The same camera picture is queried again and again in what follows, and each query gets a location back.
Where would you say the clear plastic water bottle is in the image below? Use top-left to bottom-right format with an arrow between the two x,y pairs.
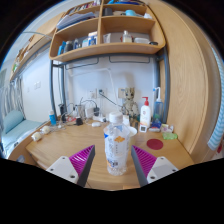
103,111 -> 132,177

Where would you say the wooden shelf unit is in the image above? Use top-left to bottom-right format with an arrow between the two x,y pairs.
49,0 -> 167,63

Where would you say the blue striped towel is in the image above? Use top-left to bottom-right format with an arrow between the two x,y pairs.
207,46 -> 224,152

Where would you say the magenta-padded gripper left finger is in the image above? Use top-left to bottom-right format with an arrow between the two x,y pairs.
45,144 -> 97,188

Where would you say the green packet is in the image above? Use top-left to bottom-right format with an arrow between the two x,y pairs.
162,132 -> 179,141

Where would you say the brown tree figurine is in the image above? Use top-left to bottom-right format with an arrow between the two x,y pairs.
122,87 -> 140,118

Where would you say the blue packet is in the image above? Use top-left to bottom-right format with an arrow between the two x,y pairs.
148,114 -> 163,132

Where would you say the light blue pillow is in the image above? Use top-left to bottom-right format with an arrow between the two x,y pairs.
2,109 -> 25,134

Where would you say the grey metal frame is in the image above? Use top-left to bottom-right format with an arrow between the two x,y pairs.
49,46 -> 171,125

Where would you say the white power strip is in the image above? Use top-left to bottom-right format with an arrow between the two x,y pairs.
92,114 -> 108,123

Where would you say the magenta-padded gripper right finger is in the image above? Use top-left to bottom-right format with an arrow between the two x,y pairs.
130,144 -> 180,188

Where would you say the white red-pump lotion bottle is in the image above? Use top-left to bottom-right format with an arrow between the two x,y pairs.
139,96 -> 152,128

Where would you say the small blue bottle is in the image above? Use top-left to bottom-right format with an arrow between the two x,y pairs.
49,110 -> 58,126

